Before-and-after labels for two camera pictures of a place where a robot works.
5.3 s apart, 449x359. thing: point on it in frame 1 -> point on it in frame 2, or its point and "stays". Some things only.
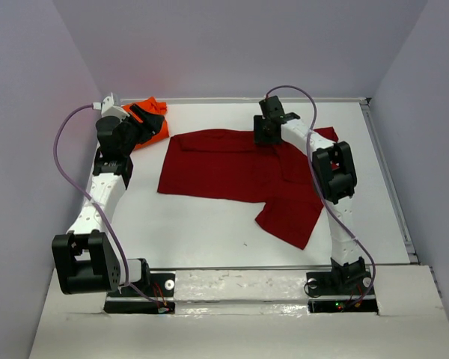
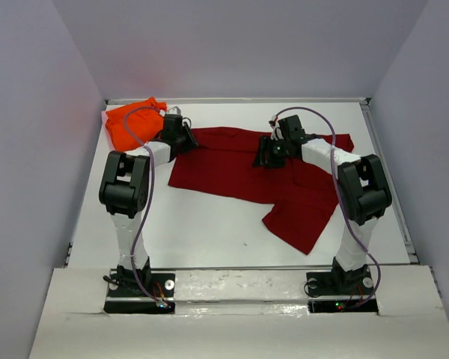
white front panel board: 251,313 stays
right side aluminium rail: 389,179 stays
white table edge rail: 258,100 stays
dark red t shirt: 228,164 stays
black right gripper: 259,134 -> 266,143
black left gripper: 152,123 -> 191,140
